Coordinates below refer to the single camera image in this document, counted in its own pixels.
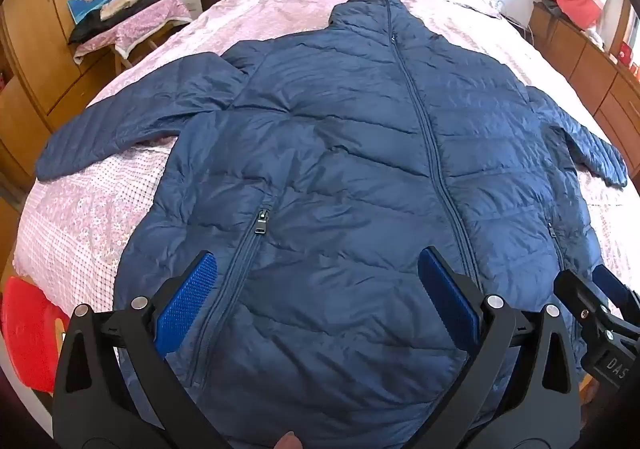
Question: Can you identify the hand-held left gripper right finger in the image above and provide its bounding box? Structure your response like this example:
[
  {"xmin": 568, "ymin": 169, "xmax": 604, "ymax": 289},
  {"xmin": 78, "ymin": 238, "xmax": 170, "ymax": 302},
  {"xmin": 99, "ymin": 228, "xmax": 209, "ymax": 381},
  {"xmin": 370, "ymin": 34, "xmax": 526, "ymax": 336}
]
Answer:
[{"xmin": 417, "ymin": 245, "xmax": 582, "ymax": 449}]

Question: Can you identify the red plastic stool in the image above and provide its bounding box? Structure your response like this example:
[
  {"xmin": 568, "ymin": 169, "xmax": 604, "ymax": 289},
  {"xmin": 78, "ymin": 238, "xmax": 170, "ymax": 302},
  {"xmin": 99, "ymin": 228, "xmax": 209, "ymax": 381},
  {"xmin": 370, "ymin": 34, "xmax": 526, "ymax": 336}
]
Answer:
[{"xmin": 0, "ymin": 276, "xmax": 71, "ymax": 393}]

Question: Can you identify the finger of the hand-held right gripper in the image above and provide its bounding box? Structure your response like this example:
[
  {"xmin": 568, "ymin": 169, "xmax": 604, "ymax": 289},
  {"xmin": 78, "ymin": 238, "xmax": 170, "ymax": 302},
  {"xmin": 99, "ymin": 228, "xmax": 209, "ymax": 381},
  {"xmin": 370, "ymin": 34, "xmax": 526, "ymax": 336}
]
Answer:
[
  {"xmin": 553, "ymin": 268, "xmax": 610, "ymax": 326},
  {"xmin": 593, "ymin": 265, "xmax": 640, "ymax": 316}
]

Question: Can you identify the bed with pink floral bedspread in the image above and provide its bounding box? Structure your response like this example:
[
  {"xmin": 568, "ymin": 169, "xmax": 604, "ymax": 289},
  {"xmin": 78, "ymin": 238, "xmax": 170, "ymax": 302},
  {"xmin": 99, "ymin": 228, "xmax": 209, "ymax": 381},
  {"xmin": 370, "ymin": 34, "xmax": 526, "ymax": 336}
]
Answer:
[{"xmin": 12, "ymin": 0, "xmax": 633, "ymax": 380}]

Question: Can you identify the navy blue puffer jacket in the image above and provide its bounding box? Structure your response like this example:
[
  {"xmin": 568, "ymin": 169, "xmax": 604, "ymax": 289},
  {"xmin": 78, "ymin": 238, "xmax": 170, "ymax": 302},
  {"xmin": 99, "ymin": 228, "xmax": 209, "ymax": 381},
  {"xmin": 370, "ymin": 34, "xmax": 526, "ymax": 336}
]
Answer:
[{"xmin": 36, "ymin": 0, "xmax": 630, "ymax": 449}]

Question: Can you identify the low wooden cabinet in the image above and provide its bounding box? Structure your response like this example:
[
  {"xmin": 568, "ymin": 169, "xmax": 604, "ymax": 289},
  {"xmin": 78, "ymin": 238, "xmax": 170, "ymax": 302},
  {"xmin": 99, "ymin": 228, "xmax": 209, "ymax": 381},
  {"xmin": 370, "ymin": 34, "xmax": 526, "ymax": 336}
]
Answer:
[{"xmin": 527, "ymin": 1, "xmax": 640, "ymax": 176}]

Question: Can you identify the small table with pink cloth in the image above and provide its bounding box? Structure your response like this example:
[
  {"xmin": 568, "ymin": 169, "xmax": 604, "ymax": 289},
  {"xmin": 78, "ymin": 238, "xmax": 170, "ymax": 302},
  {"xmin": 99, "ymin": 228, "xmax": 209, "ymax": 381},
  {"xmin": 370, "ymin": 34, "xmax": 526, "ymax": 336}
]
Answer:
[{"xmin": 74, "ymin": 0, "xmax": 193, "ymax": 76}]

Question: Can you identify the black clothing pile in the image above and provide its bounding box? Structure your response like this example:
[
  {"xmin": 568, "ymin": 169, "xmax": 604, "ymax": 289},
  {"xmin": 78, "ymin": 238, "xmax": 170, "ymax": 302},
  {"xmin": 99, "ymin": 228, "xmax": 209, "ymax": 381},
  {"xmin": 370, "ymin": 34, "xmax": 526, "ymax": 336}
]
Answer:
[{"xmin": 67, "ymin": 0, "xmax": 169, "ymax": 48}]

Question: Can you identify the red cloth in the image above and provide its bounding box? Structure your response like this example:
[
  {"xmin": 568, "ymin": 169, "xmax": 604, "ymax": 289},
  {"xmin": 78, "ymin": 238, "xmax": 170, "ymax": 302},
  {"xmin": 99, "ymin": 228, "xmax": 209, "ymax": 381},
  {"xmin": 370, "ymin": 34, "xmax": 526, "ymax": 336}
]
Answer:
[{"xmin": 537, "ymin": 0, "xmax": 602, "ymax": 30}]

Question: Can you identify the beige folded cloth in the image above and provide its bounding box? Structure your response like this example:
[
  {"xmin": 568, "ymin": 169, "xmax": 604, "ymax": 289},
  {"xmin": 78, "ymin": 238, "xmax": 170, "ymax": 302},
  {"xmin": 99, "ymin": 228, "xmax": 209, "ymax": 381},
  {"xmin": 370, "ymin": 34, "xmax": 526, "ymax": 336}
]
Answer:
[{"xmin": 100, "ymin": 0, "xmax": 151, "ymax": 22}]

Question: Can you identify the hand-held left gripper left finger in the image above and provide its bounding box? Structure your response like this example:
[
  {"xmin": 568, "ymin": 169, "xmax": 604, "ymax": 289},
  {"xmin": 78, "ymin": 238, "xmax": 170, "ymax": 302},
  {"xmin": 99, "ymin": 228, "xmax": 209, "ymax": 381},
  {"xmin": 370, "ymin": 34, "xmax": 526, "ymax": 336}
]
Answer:
[{"xmin": 52, "ymin": 250, "xmax": 232, "ymax": 449}]

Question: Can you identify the light wooden wardrobe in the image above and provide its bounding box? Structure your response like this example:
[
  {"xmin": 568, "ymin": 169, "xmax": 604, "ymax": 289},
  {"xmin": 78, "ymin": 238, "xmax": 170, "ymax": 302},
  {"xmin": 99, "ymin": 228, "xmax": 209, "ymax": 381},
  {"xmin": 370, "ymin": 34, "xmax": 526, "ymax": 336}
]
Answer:
[{"xmin": 0, "ymin": 0, "xmax": 163, "ymax": 194}]

